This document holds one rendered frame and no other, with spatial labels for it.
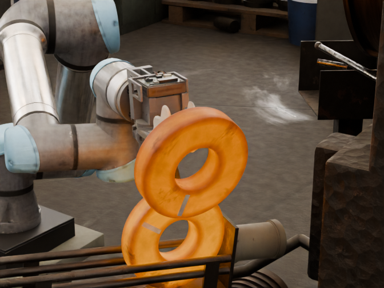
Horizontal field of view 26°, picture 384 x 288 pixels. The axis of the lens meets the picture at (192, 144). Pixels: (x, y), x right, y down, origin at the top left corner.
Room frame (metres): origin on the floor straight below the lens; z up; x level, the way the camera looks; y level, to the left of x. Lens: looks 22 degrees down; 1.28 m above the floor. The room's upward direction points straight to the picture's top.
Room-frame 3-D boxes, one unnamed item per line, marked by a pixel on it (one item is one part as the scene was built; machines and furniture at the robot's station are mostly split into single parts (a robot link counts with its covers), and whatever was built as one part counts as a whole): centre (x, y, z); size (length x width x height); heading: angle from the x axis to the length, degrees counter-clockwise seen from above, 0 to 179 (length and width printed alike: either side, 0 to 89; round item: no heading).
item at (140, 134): (1.06, 0.05, 0.86); 0.09 x 0.05 x 0.02; 22
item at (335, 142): (1.19, -0.25, 0.68); 0.11 x 0.08 x 0.24; 58
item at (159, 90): (1.13, 0.06, 0.88); 0.12 x 0.08 x 0.09; 22
